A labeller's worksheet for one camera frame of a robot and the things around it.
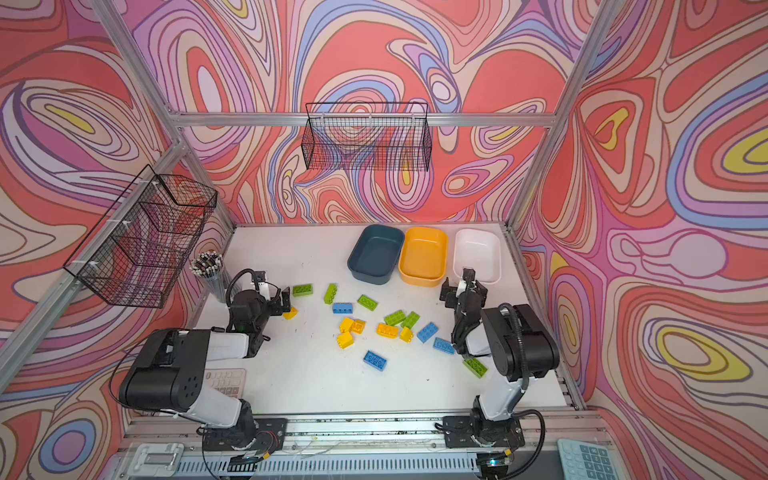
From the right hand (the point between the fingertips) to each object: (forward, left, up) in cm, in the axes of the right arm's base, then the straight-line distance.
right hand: (463, 284), depth 95 cm
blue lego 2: (-14, +13, -4) cm, 19 cm away
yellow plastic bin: (+15, +11, -4) cm, 19 cm away
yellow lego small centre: (-15, +19, -4) cm, 25 cm away
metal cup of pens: (0, +76, +13) cm, 78 cm away
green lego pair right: (-10, +18, -5) cm, 21 cm away
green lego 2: (+1, +44, -4) cm, 44 cm away
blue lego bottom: (-22, +29, -4) cm, 37 cm away
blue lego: (-6, +39, -3) cm, 40 cm away
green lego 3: (-2, +32, -5) cm, 32 cm away
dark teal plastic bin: (+16, +29, -3) cm, 33 cm away
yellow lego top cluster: (-11, +38, -3) cm, 40 cm away
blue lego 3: (-18, +8, -6) cm, 21 cm away
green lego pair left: (-9, +23, -4) cm, 25 cm away
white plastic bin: (+17, -10, -2) cm, 19 cm away
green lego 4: (-25, 0, -4) cm, 26 cm away
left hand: (0, +60, +2) cm, 60 cm away
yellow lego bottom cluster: (-16, +38, -3) cm, 41 cm away
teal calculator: (-47, -21, -5) cm, 52 cm away
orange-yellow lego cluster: (-11, +34, -4) cm, 37 cm away
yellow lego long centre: (-13, +25, -5) cm, 29 cm away
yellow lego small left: (-7, +56, -3) cm, 56 cm away
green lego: (+2, +54, -3) cm, 54 cm away
